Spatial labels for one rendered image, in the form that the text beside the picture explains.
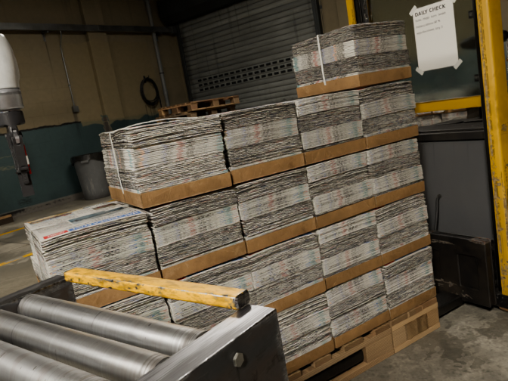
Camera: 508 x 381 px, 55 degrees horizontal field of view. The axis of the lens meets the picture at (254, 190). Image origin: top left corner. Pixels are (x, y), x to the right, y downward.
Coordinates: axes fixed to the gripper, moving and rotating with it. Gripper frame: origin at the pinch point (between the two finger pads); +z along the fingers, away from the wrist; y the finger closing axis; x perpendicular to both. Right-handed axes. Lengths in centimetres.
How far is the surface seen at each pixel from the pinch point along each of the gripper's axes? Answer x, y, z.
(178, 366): 0, -102, 16
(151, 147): -31.7, -18.9, -4.1
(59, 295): 5, -53, 19
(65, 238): -3.8, -19.1, 14.6
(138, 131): -28.8, -19.4, -9.1
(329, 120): -98, -18, -1
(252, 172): -63, -19, 10
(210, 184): -47, -20, 10
